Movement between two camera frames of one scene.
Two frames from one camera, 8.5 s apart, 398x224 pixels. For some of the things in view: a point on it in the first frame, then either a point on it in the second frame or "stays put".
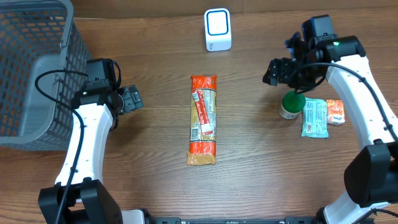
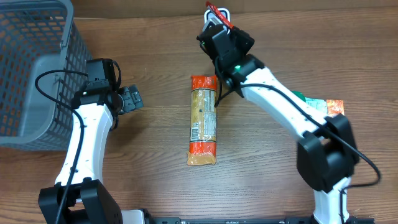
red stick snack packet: [206, 127] → [219, 15]
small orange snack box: [335, 112] stays put
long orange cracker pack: [203, 130] stays put
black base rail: [287, 220] stays put
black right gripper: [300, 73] → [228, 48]
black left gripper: [133, 98] stays put
